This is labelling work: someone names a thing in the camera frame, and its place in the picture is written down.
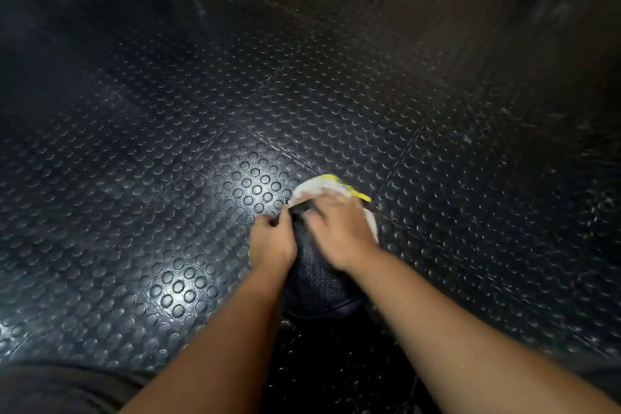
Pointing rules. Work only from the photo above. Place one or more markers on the person's right hand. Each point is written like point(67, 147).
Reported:
point(342, 234)

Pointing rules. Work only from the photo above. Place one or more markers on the person's left hand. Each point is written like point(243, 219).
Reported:
point(271, 246)

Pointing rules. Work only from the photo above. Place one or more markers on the person's right thumb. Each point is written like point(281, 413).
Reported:
point(313, 227)

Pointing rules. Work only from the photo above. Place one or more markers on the person's left thumb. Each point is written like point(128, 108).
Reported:
point(287, 222)

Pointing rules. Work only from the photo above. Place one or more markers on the black shoe with white toe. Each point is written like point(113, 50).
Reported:
point(315, 282)

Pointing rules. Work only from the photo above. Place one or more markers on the person's right forearm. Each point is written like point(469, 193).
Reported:
point(465, 345)

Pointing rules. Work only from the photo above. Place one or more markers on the person's left forearm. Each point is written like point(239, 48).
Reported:
point(221, 355)

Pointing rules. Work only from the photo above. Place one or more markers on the person's dark grey trousers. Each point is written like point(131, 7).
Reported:
point(63, 389)

